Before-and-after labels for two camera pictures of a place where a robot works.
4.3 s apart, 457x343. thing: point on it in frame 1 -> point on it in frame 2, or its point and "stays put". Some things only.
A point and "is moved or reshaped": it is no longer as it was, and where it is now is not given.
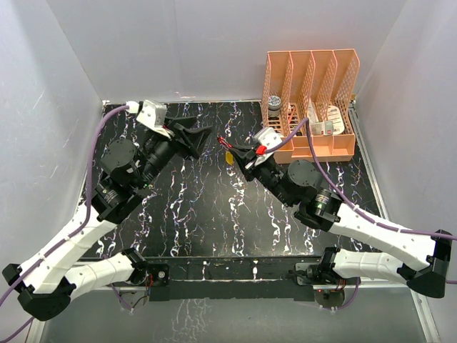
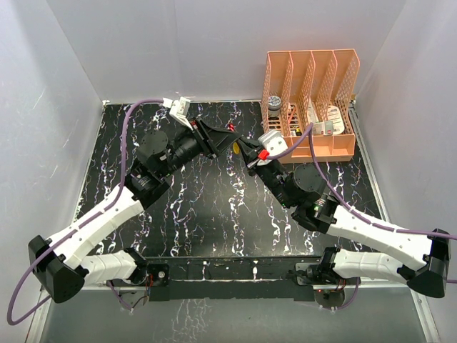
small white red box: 328,128 stays put
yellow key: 229,158 is moved or reshaped
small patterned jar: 274,106 stays put
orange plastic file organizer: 318,85 stays put
